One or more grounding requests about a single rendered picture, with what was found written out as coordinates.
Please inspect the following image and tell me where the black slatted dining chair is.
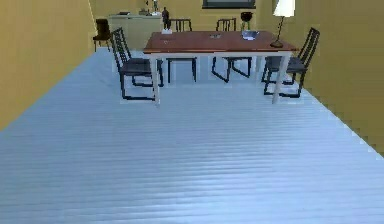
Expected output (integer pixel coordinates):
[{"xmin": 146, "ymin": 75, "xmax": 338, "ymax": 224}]
[
  {"xmin": 211, "ymin": 17, "xmax": 253, "ymax": 84},
  {"xmin": 166, "ymin": 18, "xmax": 198, "ymax": 84},
  {"xmin": 110, "ymin": 27, "xmax": 165, "ymax": 102},
  {"xmin": 261, "ymin": 27, "xmax": 321, "ymax": 99}
]

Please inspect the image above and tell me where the brown table with white legs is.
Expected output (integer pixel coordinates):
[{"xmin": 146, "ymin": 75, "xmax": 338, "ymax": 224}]
[{"xmin": 143, "ymin": 30, "xmax": 299, "ymax": 106}]

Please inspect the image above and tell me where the grey blue bowl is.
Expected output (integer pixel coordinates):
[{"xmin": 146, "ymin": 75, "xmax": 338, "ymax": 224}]
[{"xmin": 241, "ymin": 30, "xmax": 260, "ymax": 41}]

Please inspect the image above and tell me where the dark statuette on white base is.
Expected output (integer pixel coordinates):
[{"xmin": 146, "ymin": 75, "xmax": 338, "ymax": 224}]
[{"xmin": 161, "ymin": 6, "xmax": 173, "ymax": 35}]

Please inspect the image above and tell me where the pale green cabinet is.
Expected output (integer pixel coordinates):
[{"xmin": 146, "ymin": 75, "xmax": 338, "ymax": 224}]
[{"xmin": 107, "ymin": 13, "xmax": 164, "ymax": 52}]

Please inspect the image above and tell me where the dark framed window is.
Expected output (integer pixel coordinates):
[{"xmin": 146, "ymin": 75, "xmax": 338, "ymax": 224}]
[{"xmin": 201, "ymin": 0, "xmax": 257, "ymax": 10}]

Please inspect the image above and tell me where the dark brown wooden chair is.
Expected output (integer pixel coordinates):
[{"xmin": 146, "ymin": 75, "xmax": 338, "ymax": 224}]
[{"xmin": 92, "ymin": 18, "xmax": 113, "ymax": 53}]

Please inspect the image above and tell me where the white shade table lamp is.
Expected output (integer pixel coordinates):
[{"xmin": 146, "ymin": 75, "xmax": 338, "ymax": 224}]
[{"xmin": 269, "ymin": 0, "xmax": 297, "ymax": 49}]

